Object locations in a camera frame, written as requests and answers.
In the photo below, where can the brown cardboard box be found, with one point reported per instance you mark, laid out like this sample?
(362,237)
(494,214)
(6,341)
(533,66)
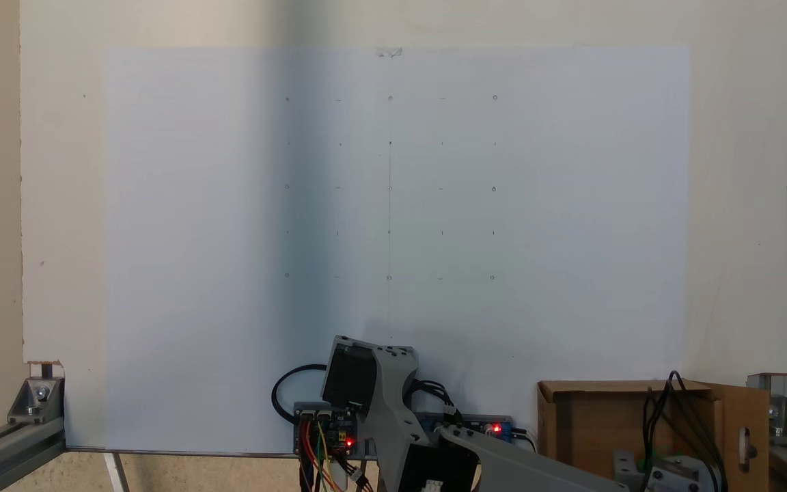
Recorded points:
(585,424)

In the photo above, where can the metal corner bracket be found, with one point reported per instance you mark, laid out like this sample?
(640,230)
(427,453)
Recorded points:
(38,400)
(786,417)

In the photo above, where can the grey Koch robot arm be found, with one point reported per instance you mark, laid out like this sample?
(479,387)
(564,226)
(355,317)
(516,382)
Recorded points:
(393,410)

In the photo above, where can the white paper sheet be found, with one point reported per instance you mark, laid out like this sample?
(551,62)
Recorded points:
(195,239)

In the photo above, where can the clear tape piece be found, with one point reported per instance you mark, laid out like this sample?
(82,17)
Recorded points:
(390,52)

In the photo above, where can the blue circuit board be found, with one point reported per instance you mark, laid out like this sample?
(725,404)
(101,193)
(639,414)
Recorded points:
(482,427)

